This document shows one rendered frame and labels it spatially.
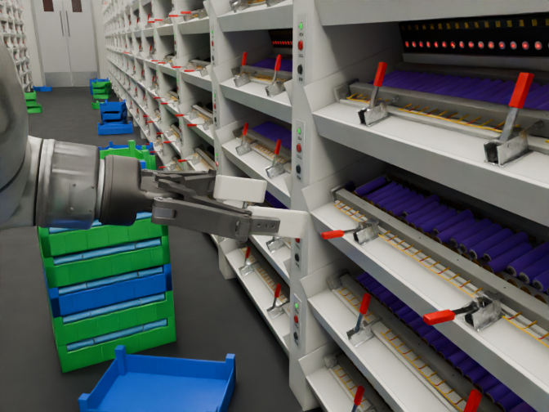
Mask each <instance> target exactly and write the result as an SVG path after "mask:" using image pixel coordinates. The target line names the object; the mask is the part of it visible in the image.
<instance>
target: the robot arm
mask: <svg viewBox="0 0 549 412"><path fill-rule="evenodd" d="M28 135H29V119H28V111H27V106H26V101H25V94H24V90H23V87H22V83H21V81H20V76H19V73H18V70H17V68H16V64H15V62H14V61H13V59H12V57H11V54H10V52H9V51H8V49H7V47H6V45H5V44H4V42H3V41H2V39H1V38H0V231H2V230H6V229H11V228H14V227H22V226H40V227H41V228H48V227H53V228H65V229H78V230H86V231H88V230H89V229H91V228H92V224H93V220H94V218H98V221H99V222H101V224H103V225H115V226H131V225H133V224H134V222H135V220H136V214H137V213H138V212H139V211H145V212H147V213H152V215H151V222H152V223H154V224H160V225H168V226H178V227H181V228H185V229H189V230H193V231H200V232H203V233H208V234H211V235H218V236H222V237H226V238H230V239H233V240H239V242H247V240H248V235H266V236H277V237H288V238H300V239H302V238H303V237H304V234H305V229H306V223H307V219H308V215H309V213H308V212H305V211H297V210H287V209H279V208H263V207H254V206H248V208H247V209H243V208H238V207H235V206H232V205H228V204H223V203H221V202H217V201H215V200H211V199H207V198H204V197H201V196H204V195H212V194H213V197H214V198H216V199H232V200H240V201H248V202H257V203H263V202H264V198H265V193H266V186H267V182H266V181H263V180H255V179H248V178H242V177H228V176H221V175H216V172H217V170H215V169H210V168H209V170H208V172H206V171H204V170H202V171H158V170H149V169H141V162H140V160H139V159H137V158H133V157H126V156H119V155H112V154H108V156H105V158H104V159H100V151H99V148H98V147H97V146H90V145H83V144H76V143H70V142H63V141H56V140H52V139H49V140H45V139H44V140H43V139H41V138H37V137H31V136H28ZM237 222H239V224H238V225H237V226H236V223H237Z"/></svg>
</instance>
